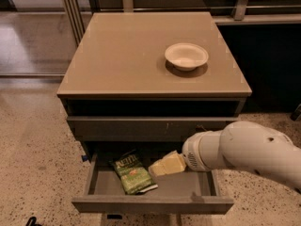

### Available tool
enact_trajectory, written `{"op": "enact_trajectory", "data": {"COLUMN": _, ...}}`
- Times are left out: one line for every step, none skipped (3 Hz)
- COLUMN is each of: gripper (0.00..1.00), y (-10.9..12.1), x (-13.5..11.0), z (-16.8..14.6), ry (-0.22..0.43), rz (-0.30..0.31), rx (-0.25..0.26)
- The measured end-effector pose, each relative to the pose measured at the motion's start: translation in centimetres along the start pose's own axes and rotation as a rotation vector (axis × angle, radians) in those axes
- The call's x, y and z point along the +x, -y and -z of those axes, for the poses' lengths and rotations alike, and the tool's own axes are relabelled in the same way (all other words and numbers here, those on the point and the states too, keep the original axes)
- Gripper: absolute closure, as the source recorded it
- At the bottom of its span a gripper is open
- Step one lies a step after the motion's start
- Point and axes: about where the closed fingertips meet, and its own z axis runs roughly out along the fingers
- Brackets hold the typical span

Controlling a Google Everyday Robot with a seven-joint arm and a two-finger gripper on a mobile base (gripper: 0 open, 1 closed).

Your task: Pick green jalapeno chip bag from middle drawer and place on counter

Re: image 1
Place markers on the foam gripper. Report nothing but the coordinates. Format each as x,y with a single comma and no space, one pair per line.
192,153

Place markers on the green jalapeno chip bag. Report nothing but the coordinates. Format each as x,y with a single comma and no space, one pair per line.
134,178

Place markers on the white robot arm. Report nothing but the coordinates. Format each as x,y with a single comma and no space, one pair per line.
242,145

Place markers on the open grey middle drawer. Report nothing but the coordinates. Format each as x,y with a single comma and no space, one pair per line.
181,193

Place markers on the grey drawer cabinet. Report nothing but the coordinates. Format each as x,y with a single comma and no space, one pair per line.
120,70

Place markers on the blue cabinet side knob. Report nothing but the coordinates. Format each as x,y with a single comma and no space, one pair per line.
84,158

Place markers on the white paper bowl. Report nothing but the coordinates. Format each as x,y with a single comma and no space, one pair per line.
186,56

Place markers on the black object on floor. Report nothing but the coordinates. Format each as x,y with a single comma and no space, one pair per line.
32,222

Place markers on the metal shelving frame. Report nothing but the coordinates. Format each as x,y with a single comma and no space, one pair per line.
224,11

